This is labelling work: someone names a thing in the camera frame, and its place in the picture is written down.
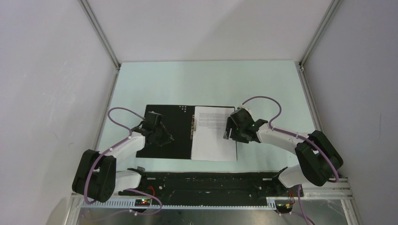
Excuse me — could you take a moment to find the beige black file folder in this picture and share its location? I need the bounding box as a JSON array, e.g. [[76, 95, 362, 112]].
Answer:
[[136, 105, 237, 162]]

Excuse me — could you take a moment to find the white paper stack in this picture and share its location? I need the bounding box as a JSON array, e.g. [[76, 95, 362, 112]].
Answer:
[[191, 127, 237, 162]]

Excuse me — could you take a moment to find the printed white paper sheet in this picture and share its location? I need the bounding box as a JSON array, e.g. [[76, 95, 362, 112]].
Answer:
[[193, 106, 236, 131]]

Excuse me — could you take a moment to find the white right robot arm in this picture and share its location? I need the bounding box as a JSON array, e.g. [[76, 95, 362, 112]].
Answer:
[[224, 108, 344, 196]]

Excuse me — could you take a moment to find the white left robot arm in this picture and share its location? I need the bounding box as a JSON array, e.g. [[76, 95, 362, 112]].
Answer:
[[72, 112, 173, 204]]

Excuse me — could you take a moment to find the silver folder clip mechanism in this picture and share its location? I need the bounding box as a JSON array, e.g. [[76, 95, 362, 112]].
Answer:
[[190, 114, 197, 140]]

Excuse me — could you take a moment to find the left controller circuit board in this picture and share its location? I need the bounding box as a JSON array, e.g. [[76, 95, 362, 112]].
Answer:
[[134, 199, 152, 207]]

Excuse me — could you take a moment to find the controller circuit board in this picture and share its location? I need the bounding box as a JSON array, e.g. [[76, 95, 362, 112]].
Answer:
[[275, 203, 294, 215], [134, 199, 152, 207]]

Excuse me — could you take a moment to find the right controller circuit board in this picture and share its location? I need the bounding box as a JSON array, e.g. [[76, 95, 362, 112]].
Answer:
[[275, 203, 294, 215]]

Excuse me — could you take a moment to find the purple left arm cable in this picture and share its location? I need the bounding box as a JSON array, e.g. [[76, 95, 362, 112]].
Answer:
[[83, 107, 164, 217]]

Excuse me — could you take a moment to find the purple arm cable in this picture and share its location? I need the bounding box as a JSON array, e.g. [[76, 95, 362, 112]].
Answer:
[[242, 96, 340, 225], [83, 107, 164, 217]]

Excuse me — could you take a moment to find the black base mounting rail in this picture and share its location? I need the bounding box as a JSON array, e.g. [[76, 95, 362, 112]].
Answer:
[[137, 172, 297, 207]]

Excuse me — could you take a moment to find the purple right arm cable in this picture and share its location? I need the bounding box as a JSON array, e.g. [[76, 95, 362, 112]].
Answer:
[[242, 96, 340, 225]]

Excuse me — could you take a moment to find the left aluminium frame post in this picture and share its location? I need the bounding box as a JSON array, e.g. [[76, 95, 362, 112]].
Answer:
[[78, 0, 121, 70]]

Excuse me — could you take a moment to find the aluminium frame post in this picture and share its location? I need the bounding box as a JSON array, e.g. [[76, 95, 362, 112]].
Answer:
[[298, 0, 343, 71], [78, 0, 121, 70]]

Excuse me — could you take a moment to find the right aluminium frame post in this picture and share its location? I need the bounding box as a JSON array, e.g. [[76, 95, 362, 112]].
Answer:
[[298, 0, 343, 71]]

